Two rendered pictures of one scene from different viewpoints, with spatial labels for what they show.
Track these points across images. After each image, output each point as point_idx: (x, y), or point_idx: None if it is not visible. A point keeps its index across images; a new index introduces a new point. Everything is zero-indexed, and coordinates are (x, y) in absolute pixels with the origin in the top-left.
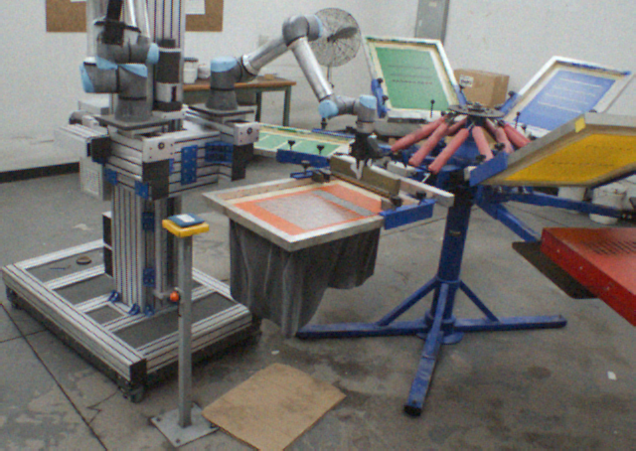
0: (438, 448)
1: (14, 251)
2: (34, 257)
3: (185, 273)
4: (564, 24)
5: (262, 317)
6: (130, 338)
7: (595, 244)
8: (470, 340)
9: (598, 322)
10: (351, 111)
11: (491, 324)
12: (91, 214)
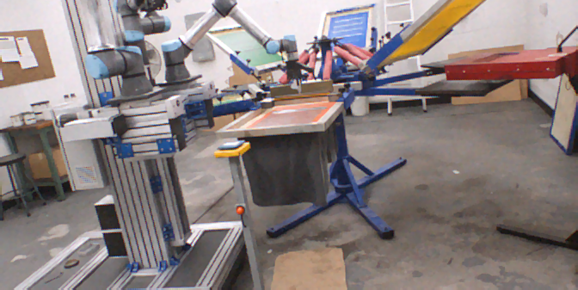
0: (424, 244)
1: None
2: (21, 283)
3: (242, 188)
4: (291, 7)
5: (293, 204)
6: (180, 284)
7: (480, 60)
8: (369, 190)
9: (418, 154)
10: (281, 48)
11: (372, 177)
12: (18, 246)
